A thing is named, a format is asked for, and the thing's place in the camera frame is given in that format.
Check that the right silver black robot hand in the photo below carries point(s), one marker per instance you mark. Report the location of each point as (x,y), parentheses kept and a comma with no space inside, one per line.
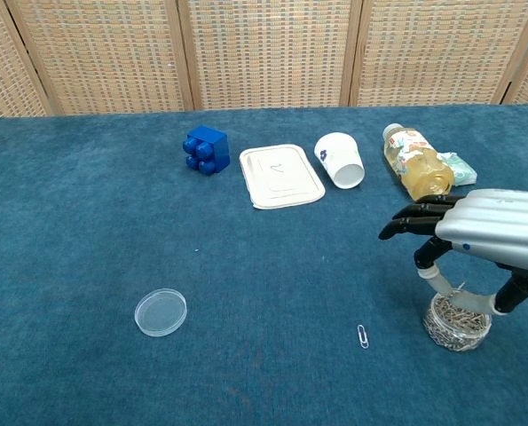
(490,226)

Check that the clear tub of paperclips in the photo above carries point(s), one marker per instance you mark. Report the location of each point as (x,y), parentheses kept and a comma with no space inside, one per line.
(456,330)

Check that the green tissue pack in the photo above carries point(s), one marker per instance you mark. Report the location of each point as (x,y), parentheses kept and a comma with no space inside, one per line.
(463,171)

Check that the yellow drink plastic bottle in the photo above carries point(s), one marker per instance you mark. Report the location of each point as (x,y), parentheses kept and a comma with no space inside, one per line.
(419,171)

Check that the white paper cup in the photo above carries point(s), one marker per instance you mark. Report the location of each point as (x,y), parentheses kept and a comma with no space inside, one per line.
(339,155)

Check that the white rectangular tray lid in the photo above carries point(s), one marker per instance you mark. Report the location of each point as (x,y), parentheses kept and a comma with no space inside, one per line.
(281,177)

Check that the woven wooden folding screen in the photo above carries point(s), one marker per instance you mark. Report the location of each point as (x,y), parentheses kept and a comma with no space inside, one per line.
(268,53)

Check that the blue toy building brick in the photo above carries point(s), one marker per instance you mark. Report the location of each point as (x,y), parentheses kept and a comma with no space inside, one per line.
(212,144)

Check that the clear round plastic lid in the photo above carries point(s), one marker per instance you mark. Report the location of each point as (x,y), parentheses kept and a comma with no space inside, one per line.
(160,310)

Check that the blue table cloth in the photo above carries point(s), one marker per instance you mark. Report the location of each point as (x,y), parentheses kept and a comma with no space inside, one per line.
(112,222)

